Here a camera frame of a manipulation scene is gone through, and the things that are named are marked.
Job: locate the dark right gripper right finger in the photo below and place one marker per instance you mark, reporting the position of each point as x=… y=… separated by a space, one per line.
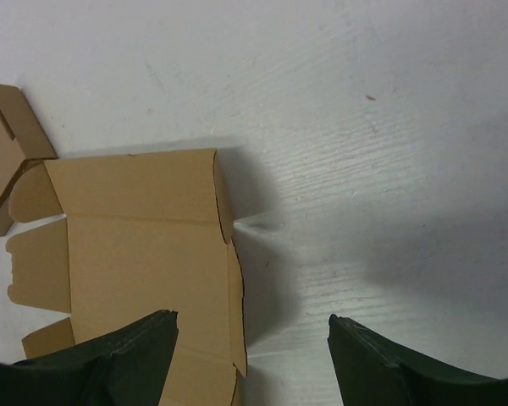
x=373 y=370

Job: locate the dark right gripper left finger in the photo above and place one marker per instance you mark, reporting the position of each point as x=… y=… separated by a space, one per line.
x=125 y=367

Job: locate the large cardboard box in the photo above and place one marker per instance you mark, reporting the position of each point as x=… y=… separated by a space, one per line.
x=124 y=236

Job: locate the small folded cardboard box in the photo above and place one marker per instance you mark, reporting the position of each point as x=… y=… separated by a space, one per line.
x=23 y=144

